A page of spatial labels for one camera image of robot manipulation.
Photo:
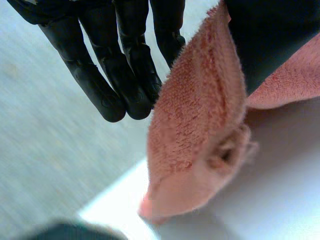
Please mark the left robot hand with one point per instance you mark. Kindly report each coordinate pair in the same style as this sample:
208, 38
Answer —
110, 75

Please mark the dark teal cloth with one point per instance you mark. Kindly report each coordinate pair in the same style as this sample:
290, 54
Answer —
75, 232

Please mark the coral towel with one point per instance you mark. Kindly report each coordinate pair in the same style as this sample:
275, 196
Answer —
197, 120

